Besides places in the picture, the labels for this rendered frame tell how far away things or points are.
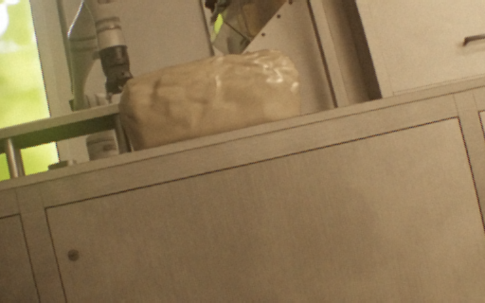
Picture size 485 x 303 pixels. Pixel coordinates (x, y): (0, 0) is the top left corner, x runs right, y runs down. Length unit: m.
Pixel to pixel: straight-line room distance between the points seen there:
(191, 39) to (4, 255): 3.04
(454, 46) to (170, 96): 0.72
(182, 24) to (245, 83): 2.81
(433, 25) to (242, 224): 0.72
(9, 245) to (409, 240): 0.80
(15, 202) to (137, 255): 0.26
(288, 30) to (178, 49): 2.55
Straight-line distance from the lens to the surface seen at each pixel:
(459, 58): 2.05
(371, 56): 1.94
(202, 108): 1.75
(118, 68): 2.19
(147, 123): 1.76
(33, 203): 1.65
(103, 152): 2.57
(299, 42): 2.00
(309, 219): 1.68
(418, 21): 2.03
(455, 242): 1.77
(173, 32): 4.55
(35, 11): 4.55
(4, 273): 1.65
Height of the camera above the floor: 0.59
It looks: 6 degrees up
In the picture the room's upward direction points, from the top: 13 degrees counter-clockwise
